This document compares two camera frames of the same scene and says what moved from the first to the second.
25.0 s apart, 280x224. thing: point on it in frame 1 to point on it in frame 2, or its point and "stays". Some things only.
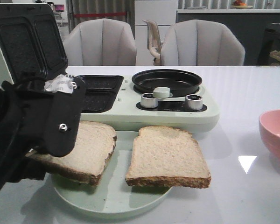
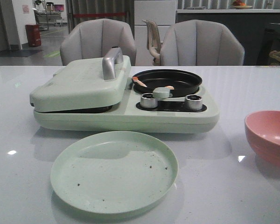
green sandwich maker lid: (31, 39) to (87, 83)
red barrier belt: (98, 14) stays
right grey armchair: (201, 42) stays
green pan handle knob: (162, 92) stays
